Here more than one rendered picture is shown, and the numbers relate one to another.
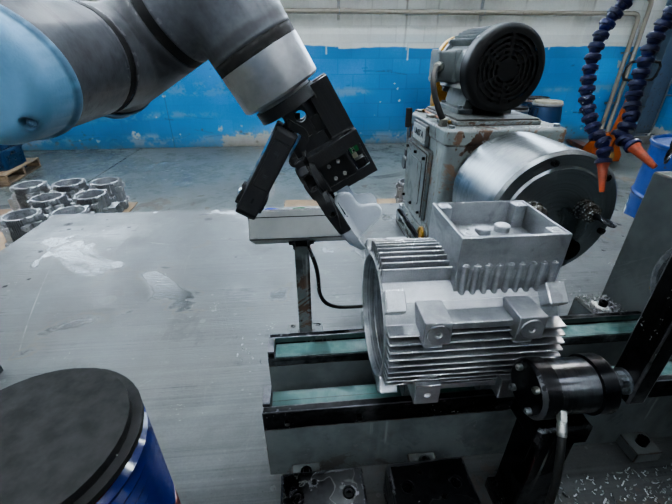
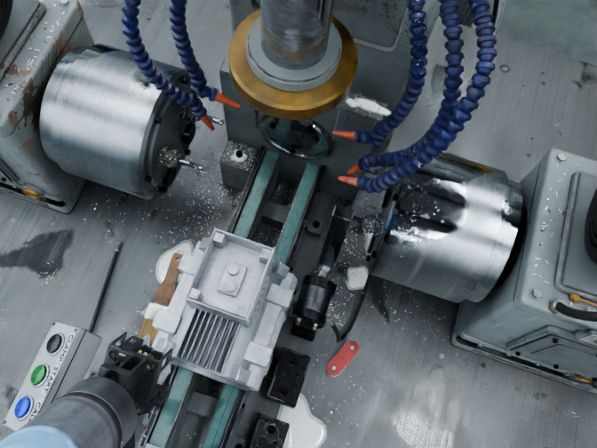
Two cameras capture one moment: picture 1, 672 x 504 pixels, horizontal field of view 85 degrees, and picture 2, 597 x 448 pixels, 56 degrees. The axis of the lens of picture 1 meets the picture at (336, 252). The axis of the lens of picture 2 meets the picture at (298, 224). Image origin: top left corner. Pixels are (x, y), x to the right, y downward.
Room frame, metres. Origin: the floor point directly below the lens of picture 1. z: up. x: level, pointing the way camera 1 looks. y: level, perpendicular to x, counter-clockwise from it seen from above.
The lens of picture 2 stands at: (0.24, 0.01, 1.98)
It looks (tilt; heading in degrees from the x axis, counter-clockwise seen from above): 69 degrees down; 286
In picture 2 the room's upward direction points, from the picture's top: 8 degrees clockwise
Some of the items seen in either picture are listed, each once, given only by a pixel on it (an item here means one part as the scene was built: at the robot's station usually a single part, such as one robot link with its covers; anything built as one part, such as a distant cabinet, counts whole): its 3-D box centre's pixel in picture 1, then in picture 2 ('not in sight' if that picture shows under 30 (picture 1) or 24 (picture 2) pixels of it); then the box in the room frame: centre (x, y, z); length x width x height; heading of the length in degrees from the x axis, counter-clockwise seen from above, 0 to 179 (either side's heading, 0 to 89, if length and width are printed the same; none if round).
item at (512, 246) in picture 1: (490, 244); (232, 279); (0.39, -0.19, 1.11); 0.12 x 0.11 x 0.07; 95
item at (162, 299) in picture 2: not in sight; (163, 299); (0.55, -0.16, 0.80); 0.21 x 0.05 x 0.01; 100
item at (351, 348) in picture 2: not in sight; (342, 358); (0.17, -0.20, 0.81); 0.09 x 0.03 x 0.02; 71
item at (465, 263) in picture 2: not in sight; (453, 228); (0.08, -0.45, 1.04); 0.41 x 0.25 x 0.25; 5
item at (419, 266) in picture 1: (446, 308); (226, 316); (0.39, -0.15, 1.01); 0.20 x 0.19 x 0.19; 95
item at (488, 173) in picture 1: (512, 192); (101, 114); (0.77, -0.39, 1.04); 0.37 x 0.25 x 0.25; 5
